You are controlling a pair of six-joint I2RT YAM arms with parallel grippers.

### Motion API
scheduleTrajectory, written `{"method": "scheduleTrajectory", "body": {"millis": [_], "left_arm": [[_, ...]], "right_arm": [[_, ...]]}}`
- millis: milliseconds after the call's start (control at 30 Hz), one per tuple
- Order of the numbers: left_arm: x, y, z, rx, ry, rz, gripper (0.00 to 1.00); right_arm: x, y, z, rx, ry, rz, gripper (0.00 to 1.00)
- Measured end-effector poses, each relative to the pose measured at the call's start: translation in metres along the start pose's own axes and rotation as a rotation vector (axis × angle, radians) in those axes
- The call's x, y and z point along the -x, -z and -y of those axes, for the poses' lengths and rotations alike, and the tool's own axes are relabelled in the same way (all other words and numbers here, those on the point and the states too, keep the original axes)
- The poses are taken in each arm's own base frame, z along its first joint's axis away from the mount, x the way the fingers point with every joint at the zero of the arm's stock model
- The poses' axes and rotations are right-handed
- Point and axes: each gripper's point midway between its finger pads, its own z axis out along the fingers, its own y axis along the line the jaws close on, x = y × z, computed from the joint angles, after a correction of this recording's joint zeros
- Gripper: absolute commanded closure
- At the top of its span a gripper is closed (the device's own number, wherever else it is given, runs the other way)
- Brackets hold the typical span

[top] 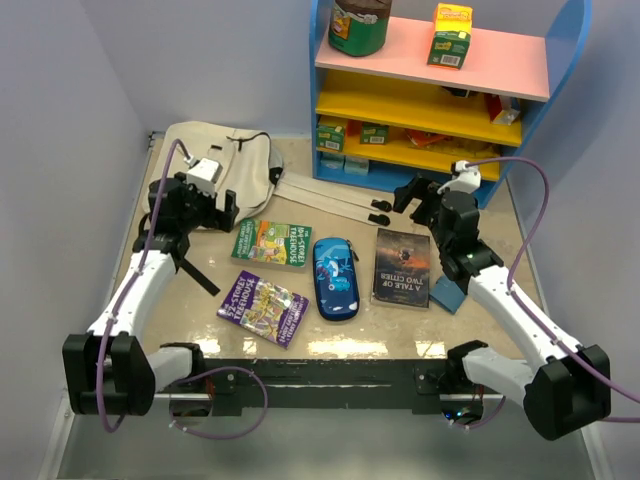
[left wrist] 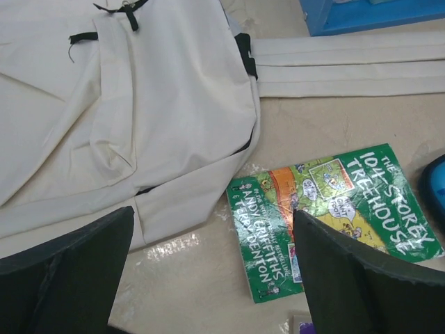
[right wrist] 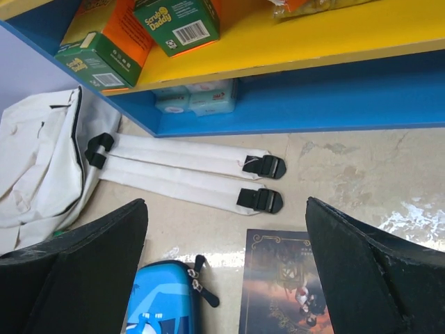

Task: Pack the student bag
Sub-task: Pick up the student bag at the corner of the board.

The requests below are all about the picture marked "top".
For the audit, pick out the purple 52-Storey Treehouse book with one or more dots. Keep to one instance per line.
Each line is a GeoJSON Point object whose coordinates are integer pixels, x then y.
{"type": "Point", "coordinates": [264, 308]}

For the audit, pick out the blue shark pencil case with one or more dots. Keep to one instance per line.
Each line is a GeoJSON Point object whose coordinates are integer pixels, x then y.
{"type": "Point", "coordinates": [335, 279]}

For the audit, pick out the green box shelf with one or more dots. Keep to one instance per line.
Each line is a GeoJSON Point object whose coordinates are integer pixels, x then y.
{"type": "Point", "coordinates": [374, 133]}
{"type": "Point", "coordinates": [330, 137]}

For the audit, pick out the beige canvas backpack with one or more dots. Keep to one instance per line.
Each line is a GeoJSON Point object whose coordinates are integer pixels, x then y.
{"type": "Point", "coordinates": [254, 169]}

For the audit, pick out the green box middle shelf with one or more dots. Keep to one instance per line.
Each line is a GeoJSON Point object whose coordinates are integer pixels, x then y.
{"type": "Point", "coordinates": [374, 133]}

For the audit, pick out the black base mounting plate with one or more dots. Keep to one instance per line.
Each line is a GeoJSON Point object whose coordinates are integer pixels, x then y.
{"type": "Point", "coordinates": [420, 386]}

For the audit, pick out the yellow green carton box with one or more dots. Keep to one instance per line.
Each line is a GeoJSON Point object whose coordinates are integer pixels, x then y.
{"type": "Point", "coordinates": [451, 38]}

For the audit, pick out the light blue box right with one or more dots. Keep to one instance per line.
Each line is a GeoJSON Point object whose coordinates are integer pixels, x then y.
{"type": "Point", "coordinates": [356, 166]}

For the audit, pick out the blue colourful shelf unit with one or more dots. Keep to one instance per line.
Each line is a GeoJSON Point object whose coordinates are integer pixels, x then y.
{"type": "Point", "coordinates": [396, 87]}

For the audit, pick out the light blue box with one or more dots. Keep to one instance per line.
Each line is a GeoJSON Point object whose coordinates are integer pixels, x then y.
{"type": "Point", "coordinates": [333, 162]}
{"type": "Point", "coordinates": [356, 166]}

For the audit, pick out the small blue notebook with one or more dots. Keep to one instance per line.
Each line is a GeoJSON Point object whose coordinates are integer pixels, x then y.
{"type": "Point", "coordinates": [447, 295]}

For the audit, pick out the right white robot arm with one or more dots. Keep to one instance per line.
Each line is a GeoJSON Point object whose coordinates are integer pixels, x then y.
{"type": "Point", "coordinates": [559, 383]}

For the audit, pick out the green brown jar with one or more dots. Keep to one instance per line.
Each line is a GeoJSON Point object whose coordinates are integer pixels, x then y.
{"type": "Point", "coordinates": [358, 27]}

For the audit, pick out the green Treehouse book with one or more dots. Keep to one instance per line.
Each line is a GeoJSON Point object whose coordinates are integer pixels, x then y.
{"type": "Point", "coordinates": [267, 243]}

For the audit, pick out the light blue box left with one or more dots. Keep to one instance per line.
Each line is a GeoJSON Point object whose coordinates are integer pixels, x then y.
{"type": "Point", "coordinates": [333, 162]}

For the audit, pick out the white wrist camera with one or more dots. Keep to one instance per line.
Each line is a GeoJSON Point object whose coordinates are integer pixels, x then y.
{"type": "Point", "coordinates": [203, 174]}
{"type": "Point", "coordinates": [465, 178]}

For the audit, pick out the A Tale of Two Cities book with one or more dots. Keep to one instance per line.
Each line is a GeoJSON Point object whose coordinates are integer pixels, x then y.
{"type": "Point", "coordinates": [401, 274]}

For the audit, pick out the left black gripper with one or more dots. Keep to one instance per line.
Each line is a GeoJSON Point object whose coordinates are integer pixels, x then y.
{"type": "Point", "coordinates": [217, 219]}

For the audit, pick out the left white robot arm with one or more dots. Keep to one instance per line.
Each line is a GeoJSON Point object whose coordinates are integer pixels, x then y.
{"type": "Point", "coordinates": [107, 372]}

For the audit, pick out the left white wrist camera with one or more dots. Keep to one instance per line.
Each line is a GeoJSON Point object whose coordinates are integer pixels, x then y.
{"type": "Point", "coordinates": [203, 174]}

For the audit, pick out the green box left shelf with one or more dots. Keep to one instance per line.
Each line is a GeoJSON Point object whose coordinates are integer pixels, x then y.
{"type": "Point", "coordinates": [330, 137]}

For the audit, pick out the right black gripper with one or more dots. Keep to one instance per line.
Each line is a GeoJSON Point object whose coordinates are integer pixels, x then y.
{"type": "Point", "coordinates": [420, 188]}

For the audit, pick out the orange snack packet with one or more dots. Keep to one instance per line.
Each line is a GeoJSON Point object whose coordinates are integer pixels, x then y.
{"type": "Point", "coordinates": [422, 140]}

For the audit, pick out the red white box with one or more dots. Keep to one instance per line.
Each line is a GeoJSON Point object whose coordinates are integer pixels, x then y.
{"type": "Point", "coordinates": [502, 110]}

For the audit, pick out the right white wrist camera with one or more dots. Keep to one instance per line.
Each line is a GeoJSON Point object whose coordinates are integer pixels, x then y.
{"type": "Point", "coordinates": [465, 178]}

